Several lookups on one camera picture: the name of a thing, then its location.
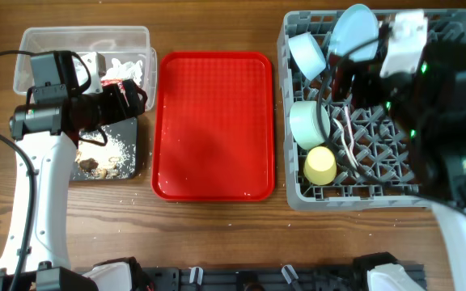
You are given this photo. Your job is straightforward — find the black food waste tray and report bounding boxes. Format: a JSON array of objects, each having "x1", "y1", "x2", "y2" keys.
[{"x1": 70, "y1": 117, "x2": 138, "y2": 181}]

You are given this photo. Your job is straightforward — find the red plastic tray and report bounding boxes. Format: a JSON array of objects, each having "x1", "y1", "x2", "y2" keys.
[{"x1": 151, "y1": 52, "x2": 275, "y2": 202}]

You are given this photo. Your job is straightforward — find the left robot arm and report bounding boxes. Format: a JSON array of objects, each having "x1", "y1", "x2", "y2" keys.
[{"x1": 0, "y1": 51, "x2": 155, "y2": 290}]

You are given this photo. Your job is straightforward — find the mint green bowl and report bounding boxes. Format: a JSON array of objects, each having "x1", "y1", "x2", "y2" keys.
[{"x1": 290, "y1": 101, "x2": 330, "y2": 150}]

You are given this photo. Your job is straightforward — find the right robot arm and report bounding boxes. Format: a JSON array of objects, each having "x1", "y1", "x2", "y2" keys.
[{"x1": 328, "y1": 37, "x2": 466, "y2": 290}]

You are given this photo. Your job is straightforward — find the red strawberry cake wrapper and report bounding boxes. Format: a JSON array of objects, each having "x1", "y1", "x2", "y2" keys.
[{"x1": 100, "y1": 79, "x2": 129, "y2": 108}]

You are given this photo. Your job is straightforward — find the white plastic fork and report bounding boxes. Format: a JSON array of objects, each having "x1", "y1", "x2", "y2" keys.
[{"x1": 343, "y1": 106, "x2": 358, "y2": 166}]

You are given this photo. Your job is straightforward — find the yellow plastic cup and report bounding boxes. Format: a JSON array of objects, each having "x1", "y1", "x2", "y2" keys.
[{"x1": 303, "y1": 146, "x2": 337, "y2": 186}]

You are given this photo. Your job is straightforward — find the light blue plate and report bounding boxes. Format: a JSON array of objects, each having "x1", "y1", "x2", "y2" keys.
[{"x1": 328, "y1": 4, "x2": 379, "y2": 57}]

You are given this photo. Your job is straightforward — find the grey dishwasher rack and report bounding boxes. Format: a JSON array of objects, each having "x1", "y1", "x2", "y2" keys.
[{"x1": 277, "y1": 8, "x2": 466, "y2": 213}]

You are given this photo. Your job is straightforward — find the light blue bowl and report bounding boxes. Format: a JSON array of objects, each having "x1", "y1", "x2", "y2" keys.
[{"x1": 289, "y1": 32, "x2": 326, "y2": 81}]

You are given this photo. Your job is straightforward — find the clear plastic waste bin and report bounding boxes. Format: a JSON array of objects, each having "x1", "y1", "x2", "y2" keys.
[{"x1": 19, "y1": 26, "x2": 158, "y2": 111}]

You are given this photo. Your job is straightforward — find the white tissue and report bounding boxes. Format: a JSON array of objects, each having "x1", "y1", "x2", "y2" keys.
[{"x1": 101, "y1": 58, "x2": 143, "y2": 85}]

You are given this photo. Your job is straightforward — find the white plastic spoon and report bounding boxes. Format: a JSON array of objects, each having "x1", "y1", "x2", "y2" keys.
[{"x1": 333, "y1": 119, "x2": 359, "y2": 178}]

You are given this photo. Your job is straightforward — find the rice and food scraps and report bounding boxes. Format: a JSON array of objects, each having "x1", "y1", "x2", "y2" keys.
[{"x1": 71, "y1": 135, "x2": 137, "y2": 180}]

